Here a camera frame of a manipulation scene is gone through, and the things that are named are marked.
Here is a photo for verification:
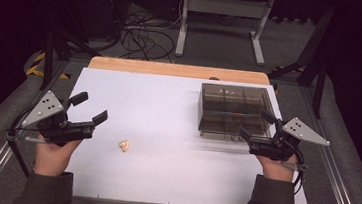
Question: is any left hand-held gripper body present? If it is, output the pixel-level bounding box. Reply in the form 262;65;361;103
18;87;98;151

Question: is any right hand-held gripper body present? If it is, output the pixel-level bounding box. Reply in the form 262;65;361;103
247;113;333;166

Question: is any transparent brown compartment box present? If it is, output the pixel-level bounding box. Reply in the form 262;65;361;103
194;81;281;146

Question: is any small orange piece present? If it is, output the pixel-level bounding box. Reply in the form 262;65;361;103
117;138;132;153

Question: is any person's right hand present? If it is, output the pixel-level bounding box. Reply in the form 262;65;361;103
255;152;298;183

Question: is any person's left hand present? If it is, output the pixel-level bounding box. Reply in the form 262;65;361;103
32;135;83;180

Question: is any black tripod stand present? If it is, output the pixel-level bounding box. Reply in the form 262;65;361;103
34;0;107;97

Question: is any yellow black hazard tape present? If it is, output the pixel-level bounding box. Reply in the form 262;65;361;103
25;50;73;81

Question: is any black metal stand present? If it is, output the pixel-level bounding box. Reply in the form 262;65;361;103
263;0;335;121

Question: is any white board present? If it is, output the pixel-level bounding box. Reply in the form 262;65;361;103
59;65;323;204

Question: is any wooden table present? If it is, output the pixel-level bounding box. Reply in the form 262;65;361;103
87;55;272;86

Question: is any right hand-held gripper cable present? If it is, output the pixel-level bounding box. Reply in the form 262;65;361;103
279;146;310;196

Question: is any hand-held gripper cable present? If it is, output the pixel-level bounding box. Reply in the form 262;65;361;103
279;146;310;196
5;104;51;145

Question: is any left hand-held gripper cable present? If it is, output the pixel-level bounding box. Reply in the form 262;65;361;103
5;104;51;145

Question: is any bundle of black floor cables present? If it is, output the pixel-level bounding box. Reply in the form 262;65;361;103
117;4;180;64

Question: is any white metal frame stand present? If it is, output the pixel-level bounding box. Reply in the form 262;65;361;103
174;0;275;67

